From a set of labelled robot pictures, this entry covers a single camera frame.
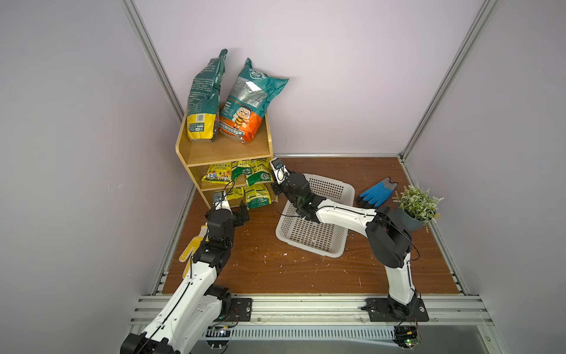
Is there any green orange bee fertilizer bag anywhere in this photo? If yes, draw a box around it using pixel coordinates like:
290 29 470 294
220 58 289 144

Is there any tall green yellow fertilizer bag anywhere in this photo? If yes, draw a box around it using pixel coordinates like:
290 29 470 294
186 49 228 141

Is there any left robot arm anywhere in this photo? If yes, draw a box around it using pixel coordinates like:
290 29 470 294
119 201 250 353

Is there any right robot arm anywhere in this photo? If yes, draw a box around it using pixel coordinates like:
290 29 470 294
272 169 419 318

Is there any wooden shelf unit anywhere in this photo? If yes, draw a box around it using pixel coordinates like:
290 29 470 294
175 117 274 207

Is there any yellow packet lower left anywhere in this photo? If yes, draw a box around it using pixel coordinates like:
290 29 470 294
226 187 245 201

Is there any yellow green packet lower right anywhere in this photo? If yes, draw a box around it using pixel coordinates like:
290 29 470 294
243 184 272 209

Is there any white plastic basket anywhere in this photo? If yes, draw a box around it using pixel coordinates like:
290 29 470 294
275 173 355 258

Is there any yellow work glove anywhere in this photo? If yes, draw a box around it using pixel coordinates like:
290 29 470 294
178 224 208 279

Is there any blue work glove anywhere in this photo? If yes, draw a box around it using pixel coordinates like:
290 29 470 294
356 177 398 209

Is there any left controller board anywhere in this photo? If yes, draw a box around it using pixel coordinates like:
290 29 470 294
205 325 232 353

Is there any controller board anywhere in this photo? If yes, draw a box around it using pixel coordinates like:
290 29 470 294
393 326 422 350
205 325 232 353

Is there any potted green plant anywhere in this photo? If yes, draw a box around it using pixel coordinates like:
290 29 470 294
393 184 444 232

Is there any right controller board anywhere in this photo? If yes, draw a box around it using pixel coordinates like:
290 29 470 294
393 326 422 350

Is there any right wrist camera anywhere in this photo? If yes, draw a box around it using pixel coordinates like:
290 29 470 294
270 157 289 184

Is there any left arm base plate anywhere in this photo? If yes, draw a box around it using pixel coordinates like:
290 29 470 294
214 297 254 324

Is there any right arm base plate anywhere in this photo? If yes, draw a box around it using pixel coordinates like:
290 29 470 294
361 296 430 322

